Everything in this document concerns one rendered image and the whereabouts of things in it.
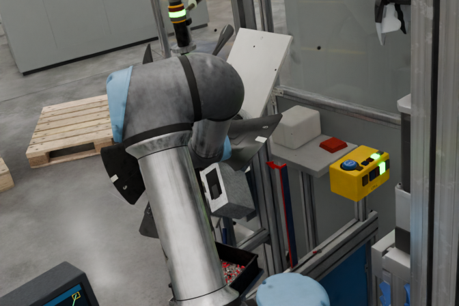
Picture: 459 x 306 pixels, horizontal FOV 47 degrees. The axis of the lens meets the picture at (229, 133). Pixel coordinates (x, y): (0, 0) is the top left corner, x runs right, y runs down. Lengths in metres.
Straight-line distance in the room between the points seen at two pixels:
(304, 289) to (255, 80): 1.07
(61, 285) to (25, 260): 2.43
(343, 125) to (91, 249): 1.80
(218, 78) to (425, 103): 0.34
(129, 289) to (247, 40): 1.58
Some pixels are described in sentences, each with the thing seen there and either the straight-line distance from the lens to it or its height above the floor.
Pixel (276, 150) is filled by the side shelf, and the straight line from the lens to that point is 2.14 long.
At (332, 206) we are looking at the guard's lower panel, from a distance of 2.46.
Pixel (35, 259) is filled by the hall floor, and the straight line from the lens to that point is 3.45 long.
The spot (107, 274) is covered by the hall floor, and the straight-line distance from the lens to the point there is 3.12.
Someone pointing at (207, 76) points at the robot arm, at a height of 1.59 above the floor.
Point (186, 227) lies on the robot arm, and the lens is 0.85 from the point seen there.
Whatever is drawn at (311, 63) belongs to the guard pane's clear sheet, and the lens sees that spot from 2.20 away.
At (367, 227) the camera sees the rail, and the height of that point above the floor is 0.83.
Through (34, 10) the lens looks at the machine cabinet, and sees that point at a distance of 6.95.
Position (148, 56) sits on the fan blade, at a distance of 1.87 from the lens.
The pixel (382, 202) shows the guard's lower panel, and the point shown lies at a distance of 2.25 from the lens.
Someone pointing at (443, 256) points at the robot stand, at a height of 1.36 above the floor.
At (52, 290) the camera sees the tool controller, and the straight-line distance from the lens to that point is 1.05.
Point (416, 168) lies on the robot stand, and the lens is 0.76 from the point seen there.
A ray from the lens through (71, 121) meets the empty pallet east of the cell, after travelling 4.84.
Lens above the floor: 1.88
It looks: 26 degrees down
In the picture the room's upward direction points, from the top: 9 degrees counter-clockwise
